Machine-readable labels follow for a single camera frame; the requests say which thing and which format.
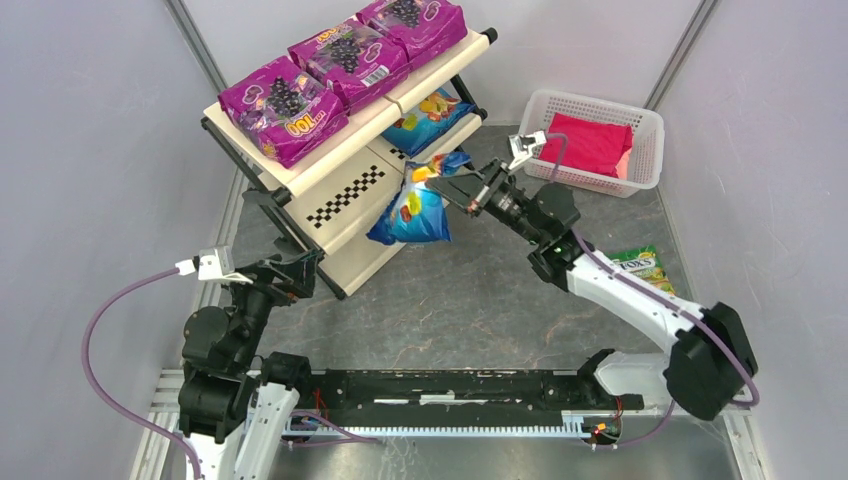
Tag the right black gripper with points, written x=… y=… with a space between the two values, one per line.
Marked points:
x=484 y=194

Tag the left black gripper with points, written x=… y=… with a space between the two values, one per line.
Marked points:
x=291 y=273

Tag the blue candy bag on shelf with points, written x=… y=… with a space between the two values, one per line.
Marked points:
x=432 y=117

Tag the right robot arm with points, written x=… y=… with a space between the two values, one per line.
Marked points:
x=711 y=363

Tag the pink cloth in basket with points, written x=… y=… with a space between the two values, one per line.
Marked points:
x=593 y=147

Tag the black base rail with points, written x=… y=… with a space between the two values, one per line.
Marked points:
x=458 y=398

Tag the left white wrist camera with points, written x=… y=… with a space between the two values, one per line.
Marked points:
x=214 y=264

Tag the green lemon candy bag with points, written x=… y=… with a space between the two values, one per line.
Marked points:
x=645 y=264

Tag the white plastic basket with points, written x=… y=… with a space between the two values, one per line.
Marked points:
x=646 y=159

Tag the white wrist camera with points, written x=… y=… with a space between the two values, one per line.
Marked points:
x=214 y=264
x=522 y=148

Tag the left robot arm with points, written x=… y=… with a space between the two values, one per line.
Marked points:
x=232 y=419

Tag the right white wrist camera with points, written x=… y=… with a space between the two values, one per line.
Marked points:
x=522 y=148

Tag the cream three-tier shelf rack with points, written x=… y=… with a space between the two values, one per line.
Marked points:
x=331 y=198

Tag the blue Blendy candy bag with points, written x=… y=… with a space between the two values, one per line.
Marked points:
x=417 y=213

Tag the purple grape candy bag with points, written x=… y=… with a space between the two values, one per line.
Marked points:
x=423 y=29
x=356 y=62
x=283 y=110

